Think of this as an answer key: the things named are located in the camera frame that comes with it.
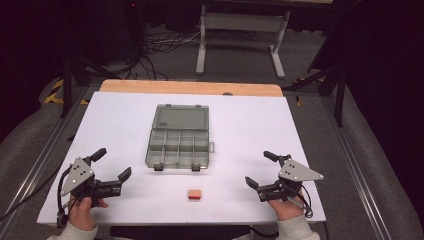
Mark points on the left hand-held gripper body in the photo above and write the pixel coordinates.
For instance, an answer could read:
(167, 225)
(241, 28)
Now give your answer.
(77, 175)

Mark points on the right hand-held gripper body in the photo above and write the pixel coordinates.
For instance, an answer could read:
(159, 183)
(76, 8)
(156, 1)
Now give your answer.
(295, 173)

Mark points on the person's right hand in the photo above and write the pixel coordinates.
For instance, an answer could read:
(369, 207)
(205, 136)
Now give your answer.
(288, 210)

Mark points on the person's left hand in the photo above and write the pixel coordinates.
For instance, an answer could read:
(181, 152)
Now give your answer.
(81, 215)

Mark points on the small orange block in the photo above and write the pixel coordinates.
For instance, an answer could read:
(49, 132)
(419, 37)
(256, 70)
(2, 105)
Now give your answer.
(194, 194)

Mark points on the clear plastic compartment box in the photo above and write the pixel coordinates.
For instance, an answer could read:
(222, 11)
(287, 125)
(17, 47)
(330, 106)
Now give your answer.
(180, 140)

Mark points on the black tripod stand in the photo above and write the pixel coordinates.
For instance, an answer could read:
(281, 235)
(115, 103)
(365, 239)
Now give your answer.
(339, 96)
(68, 86)

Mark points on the yellow black hazard tape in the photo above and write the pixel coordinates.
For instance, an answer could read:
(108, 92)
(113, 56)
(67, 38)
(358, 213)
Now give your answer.
(55, 93)

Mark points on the aluminium floor rail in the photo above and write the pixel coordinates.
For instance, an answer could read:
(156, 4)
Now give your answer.
(40, 160)
(358, 173)

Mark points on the grey metal table frame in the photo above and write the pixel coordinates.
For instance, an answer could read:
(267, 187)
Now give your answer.
(245, 21)

